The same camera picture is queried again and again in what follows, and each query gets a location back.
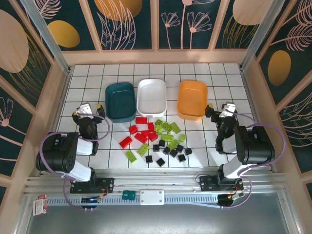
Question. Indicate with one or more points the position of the teal plastic container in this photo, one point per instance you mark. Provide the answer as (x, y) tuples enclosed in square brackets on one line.
[(120, 102)]

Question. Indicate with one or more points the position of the lime green lego brick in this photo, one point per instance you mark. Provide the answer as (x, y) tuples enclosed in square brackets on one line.
[(173, 144), (181, 138), (166, 137), (175, 127), (167, 126), (143, 149), (159, 122), (130, 156), (159, 129)]

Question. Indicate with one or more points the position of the black lego brick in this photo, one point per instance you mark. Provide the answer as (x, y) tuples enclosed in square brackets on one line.
[(188, 151), (166, 150), (181, 158), (161, 142), (173, 153), (156, 147), (179, 148), (149, 159), (160, 161)]

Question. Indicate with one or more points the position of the white plastic container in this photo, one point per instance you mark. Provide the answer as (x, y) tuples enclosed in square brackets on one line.
[(152, 97)]

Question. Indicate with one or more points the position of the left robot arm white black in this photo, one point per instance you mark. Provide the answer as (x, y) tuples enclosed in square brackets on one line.
[(56, 156)]

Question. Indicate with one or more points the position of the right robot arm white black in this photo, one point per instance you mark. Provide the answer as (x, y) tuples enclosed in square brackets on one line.
[(258, 146)]

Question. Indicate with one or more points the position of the orange plastic container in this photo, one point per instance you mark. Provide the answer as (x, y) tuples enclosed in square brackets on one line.
[(191, 100)]

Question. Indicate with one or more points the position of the black controller board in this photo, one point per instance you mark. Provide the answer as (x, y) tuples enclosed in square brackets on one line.
[(225, 201), (90, 200)]

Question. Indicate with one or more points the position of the red white paper box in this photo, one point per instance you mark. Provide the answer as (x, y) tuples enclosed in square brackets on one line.
[(40, 204)]

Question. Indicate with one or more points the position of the white plastic junction box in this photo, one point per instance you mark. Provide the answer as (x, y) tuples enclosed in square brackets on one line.
[(152, 197)]

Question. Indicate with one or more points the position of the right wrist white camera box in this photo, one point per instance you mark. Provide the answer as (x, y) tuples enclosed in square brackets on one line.
[(229, 109)]

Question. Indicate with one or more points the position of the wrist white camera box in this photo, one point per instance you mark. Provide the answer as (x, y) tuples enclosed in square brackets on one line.
[(229, 109), (84, 109)]

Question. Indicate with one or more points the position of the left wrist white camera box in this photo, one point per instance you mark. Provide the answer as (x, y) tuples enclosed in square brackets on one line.
[(84, 109)]

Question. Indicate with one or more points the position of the aluminium side rail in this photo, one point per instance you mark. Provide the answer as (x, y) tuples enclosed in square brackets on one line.
[(64, 90), (247, 90)]

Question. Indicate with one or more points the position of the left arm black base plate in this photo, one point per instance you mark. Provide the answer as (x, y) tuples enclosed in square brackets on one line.
[(107, 182)]

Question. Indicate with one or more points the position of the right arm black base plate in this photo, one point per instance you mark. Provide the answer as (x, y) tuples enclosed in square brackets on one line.
[(207, 184)]

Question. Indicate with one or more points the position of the aluminium mounting rail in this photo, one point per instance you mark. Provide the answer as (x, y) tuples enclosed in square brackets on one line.
[(170, 181)]

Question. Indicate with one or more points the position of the aluminium corner post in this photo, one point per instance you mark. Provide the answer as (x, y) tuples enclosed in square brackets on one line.
[(48, 36), (260, 36)]

